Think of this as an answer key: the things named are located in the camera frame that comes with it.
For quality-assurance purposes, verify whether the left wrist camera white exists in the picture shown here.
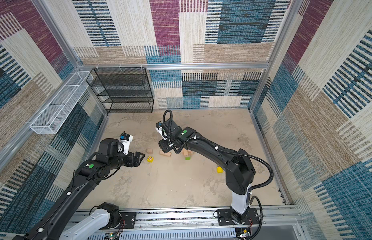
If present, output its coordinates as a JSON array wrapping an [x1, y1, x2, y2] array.
[[119, 132, 133, 155]]

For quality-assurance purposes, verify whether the black wire shelf rack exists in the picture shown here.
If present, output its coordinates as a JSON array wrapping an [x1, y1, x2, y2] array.
[[86, 67, 154, 114]]

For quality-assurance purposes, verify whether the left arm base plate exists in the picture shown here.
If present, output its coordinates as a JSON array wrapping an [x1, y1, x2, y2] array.
[[101, 212, 137, 230]]

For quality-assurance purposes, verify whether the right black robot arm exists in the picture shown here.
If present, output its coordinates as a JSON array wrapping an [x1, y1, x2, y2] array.
[[156, 122, 256, 224]]

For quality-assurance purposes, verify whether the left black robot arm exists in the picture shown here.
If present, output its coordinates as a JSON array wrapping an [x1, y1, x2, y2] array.
[[13, 138, 145, 240]]

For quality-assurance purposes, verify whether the aluminium mounting rail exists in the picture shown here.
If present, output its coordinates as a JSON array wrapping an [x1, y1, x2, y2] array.
[[47, 206, 307, 240]]

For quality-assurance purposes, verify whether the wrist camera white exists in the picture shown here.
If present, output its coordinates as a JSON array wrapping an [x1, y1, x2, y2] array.
[[119, 132, 133, 155], [155, 122, 167, 140]]

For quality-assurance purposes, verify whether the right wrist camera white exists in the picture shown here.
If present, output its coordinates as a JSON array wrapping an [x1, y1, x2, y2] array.
[[155, 122, 167, 140]]

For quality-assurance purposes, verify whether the white wire mesh basket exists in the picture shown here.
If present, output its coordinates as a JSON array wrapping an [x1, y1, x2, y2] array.
[[30, 72, 90, 135]]

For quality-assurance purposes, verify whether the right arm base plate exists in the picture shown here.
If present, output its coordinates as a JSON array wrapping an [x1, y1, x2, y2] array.
[[216, 208, 260, 226]]

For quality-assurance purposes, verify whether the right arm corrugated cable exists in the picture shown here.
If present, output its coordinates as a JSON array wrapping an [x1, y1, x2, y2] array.
[[161, 109, 274, 240]]

